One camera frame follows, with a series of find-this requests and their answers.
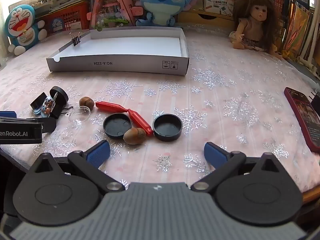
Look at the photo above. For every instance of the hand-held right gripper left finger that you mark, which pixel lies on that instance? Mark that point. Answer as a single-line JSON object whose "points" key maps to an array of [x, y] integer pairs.
{"points": [[98, 153]]}

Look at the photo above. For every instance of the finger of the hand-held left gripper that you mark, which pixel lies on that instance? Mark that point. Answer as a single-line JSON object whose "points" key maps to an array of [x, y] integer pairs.
{"points": [[46, 125], [7, 114]]}

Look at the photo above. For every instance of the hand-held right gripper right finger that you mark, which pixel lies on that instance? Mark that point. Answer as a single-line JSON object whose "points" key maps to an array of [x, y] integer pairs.
{"points": [[215, 153]]}

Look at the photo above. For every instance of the large black binder clip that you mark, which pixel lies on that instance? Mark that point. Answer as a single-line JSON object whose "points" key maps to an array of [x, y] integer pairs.
{"points": [[60, 102]]}

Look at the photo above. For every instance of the black round cap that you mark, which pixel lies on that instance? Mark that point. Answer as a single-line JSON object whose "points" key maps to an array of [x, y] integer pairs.
{"points": [[117, 125], [167, 127]]}

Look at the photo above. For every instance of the white cardboard box tray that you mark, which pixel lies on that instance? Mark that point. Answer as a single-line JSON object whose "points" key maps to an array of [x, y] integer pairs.
{"points": [[130, 45]]}

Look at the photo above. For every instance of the clear plastic disc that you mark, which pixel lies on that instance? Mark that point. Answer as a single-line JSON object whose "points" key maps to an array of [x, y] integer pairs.
{"points": [[81, 113]]}

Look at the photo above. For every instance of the brown hazelnut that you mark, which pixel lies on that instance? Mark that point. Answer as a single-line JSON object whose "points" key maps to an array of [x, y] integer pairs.
{"points": [[135, 136], [87, 103]]}

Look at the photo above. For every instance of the pink snowflake tablecloth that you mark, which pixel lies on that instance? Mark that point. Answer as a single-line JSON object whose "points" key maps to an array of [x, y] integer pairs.
{"points": [[225, 92]]}

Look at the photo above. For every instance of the blue cat plush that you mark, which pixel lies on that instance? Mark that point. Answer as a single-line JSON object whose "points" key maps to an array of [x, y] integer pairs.
{"points": [[21, 27]]}

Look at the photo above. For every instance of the small black binder clip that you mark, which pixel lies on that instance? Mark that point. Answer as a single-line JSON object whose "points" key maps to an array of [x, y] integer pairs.
{"points": [[77, 40]]}

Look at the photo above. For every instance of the red smartphone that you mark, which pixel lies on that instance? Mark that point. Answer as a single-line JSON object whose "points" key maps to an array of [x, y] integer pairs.
{"points": [[303, 120]]}

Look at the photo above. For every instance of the red plastic crate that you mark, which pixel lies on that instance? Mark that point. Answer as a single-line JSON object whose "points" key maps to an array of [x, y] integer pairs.
{"points": [[67, 17]]}

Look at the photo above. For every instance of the wooden drawer shelf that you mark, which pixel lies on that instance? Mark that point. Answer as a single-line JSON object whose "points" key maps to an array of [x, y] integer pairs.
{"points": [[200, 16]]}

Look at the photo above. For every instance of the pink triangular toy house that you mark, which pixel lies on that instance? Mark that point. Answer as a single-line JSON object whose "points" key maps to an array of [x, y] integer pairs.
{"points": [[112, 2]]}

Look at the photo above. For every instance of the long-haired doll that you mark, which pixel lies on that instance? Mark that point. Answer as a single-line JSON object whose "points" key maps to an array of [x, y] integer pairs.
{"points": [[255, 20]]}

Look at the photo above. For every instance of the row of thin picture books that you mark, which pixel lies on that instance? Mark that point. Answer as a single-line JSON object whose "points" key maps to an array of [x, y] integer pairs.
{"points": [[297, 27]]}

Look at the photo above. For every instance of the white printed paper box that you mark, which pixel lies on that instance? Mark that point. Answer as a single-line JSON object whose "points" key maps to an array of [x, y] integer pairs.
{"points": [[218, 2]]}

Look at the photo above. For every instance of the blue alien plush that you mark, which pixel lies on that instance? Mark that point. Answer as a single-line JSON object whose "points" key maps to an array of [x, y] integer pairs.
{"points": [[161, 2]]}

